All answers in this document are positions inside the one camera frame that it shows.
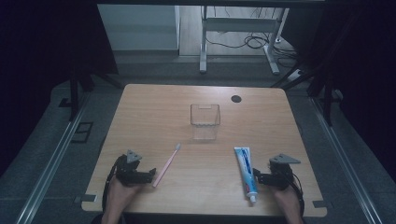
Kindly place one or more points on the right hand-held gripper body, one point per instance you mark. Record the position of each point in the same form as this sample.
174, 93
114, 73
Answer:
280, 175

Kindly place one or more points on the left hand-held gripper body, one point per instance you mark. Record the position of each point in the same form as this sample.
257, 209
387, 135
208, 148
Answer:
129, 172

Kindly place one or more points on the white blue toothpaste tube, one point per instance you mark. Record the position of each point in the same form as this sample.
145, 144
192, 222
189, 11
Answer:
246, 168

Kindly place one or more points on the pink toothbrush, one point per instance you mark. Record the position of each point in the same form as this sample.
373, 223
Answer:
166, 166

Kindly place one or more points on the clear plastic container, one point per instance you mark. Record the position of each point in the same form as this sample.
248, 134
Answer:
205, 132

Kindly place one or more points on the person's right hand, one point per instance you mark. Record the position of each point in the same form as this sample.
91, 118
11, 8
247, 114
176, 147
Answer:
288, 199

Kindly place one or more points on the person's left hand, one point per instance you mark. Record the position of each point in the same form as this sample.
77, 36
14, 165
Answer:
118, 196

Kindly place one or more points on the grey tape strip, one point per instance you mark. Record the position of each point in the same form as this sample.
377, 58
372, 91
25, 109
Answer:
319, 204
85, 198

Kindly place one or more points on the black round table grommet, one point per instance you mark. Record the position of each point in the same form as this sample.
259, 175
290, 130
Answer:
236, 99

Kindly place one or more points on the black metal stand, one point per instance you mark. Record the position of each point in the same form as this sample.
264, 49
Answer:
327, 99
74, 93

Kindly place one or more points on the white power strip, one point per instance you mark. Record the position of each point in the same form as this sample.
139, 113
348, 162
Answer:
295, 75

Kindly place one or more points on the white cabinet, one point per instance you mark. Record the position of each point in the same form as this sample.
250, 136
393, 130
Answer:
140, 28

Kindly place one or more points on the aluminium floor rail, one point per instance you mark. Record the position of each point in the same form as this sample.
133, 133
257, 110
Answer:
46, 180
345, 161

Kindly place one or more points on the white desk frame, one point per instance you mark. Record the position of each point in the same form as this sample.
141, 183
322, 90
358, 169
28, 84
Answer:
239, 25

